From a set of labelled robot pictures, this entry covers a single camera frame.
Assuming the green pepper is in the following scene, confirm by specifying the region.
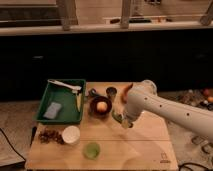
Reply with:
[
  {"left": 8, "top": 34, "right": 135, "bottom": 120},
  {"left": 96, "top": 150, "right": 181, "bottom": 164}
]
[{"left": 112, "top": 112, "right": 123, "bottom": 123}]

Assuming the white spoon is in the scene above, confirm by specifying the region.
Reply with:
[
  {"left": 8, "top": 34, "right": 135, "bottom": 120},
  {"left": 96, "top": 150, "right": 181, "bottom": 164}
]
[{"left": 48, "top": 79, "right": 81, "bottom": 91}]

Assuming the spice bottles cluster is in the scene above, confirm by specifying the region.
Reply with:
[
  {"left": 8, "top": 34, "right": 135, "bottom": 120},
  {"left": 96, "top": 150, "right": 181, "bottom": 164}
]
[{"left": 178, "top": 89, "right": 213, "bottom": 112}]

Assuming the yellow round fruit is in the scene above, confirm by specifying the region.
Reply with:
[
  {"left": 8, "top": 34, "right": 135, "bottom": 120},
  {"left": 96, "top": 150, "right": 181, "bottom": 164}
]
[{"left": 96, "top": 102, "right": 107, "bottom": 112}]

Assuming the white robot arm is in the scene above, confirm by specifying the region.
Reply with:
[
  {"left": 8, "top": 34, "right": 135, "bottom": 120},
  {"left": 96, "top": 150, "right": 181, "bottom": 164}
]
[{"left": 123, "top": 80, "right": 213, "bottom": 143}]

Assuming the green plastic cup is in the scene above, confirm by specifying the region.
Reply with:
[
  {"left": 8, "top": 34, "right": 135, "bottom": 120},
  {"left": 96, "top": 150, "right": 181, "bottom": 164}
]
[{"left": 83, "top": 142, "right": 100, "bottom": 160}]

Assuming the orange bowl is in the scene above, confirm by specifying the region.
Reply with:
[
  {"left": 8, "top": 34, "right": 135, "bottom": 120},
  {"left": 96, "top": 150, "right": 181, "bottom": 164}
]
[{"left": 121, "top": 83, "right": 133, "bottom": 104}]

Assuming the yellow handled knife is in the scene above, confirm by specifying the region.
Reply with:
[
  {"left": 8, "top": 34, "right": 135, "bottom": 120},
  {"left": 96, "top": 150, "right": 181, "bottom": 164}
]
[{"left": 76, "top": 93, "right": 81, "bottom": 112}]

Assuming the dark small clip object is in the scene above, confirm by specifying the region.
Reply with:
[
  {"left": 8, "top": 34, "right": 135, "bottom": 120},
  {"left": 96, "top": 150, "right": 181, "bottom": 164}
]
[{"left": 88, "top": 88, "right": 99, "bottom": 98}]

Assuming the black cable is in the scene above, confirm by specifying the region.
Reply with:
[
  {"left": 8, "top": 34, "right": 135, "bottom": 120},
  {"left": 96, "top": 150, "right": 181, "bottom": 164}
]
[{"left": 0, "top": 127, "right": 27, "bottom": 164}]

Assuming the dark brown bowl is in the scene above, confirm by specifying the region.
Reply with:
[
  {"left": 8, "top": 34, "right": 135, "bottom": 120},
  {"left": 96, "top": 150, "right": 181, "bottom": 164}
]
[{"left": 90, "top": 96, "right": 112, "bottom": 118}]

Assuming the dark grape bunch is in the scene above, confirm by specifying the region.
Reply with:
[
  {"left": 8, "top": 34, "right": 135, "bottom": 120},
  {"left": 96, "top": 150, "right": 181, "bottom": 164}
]
[{"left": 38, "top": 129, "right": 64, "bottom": 144}]

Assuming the metal cup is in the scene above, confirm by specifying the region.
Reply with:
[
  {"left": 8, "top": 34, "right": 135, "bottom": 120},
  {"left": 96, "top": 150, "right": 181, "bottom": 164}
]
[{"left": 106, "top": 87, "right": 117, "bottom": 101}]

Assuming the green plastic tray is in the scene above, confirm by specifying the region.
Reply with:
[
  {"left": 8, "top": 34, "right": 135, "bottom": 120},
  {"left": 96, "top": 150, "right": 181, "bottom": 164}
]
[{"left": 36, "top": 79, "right": 86, "bottom": 124}]

